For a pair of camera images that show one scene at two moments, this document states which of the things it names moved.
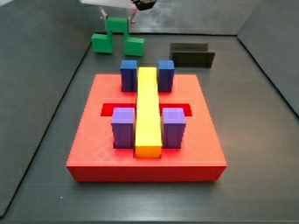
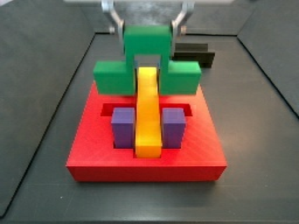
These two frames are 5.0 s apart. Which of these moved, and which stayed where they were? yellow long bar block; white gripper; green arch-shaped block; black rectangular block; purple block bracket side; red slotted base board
Moved: white gripper; green arch-shaped block
Stayed: yellow long bar block; red slotted base board; black rectangular block; purple block bracket side
